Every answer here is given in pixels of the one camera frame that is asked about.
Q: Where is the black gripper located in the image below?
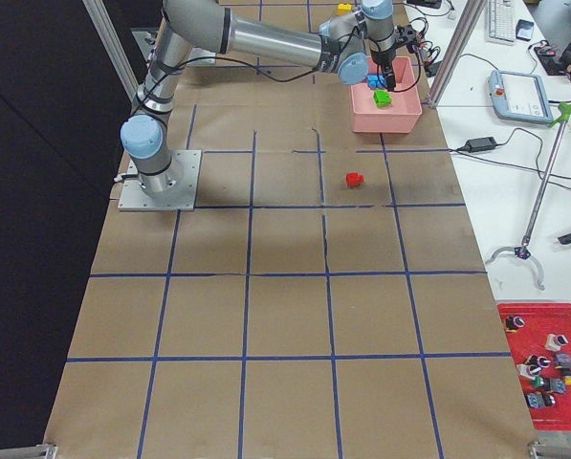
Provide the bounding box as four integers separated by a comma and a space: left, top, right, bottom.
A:
371, 48, 396, 91

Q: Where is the blue toy block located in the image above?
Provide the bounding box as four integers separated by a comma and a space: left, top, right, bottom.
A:
365, 74, 386, 90

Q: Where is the green toy block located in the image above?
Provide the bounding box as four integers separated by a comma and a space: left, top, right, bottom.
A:
373, 90, 392, 108

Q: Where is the red toy block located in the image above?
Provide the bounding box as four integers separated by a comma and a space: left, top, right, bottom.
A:
345, 172, 365, 188

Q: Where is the pink plastic box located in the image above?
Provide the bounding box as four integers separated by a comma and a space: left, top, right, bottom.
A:
350, 56, 423, 134

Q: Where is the yellow toy block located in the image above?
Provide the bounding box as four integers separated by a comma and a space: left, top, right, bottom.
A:
337, 3, 353, 15

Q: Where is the black power adapter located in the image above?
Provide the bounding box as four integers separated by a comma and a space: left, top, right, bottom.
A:
463, 137, 498, 153

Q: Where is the white keyboard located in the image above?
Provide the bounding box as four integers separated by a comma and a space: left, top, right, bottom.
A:
485, 0, 516, 45

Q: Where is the teach pendant tablet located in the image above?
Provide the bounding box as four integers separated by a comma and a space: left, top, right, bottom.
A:
488, 70, 553, 124

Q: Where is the red tray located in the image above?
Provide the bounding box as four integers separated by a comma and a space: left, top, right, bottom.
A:
498, 302, 571, 431

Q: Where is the aluminium frame post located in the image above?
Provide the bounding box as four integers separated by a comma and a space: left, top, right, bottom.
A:
428, 0, 486, 108

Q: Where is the green handled grabber tool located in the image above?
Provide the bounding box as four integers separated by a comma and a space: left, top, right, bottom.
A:
485, 101, 571, 291

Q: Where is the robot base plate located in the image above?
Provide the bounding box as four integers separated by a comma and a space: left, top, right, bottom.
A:
116, 150, 202, 211

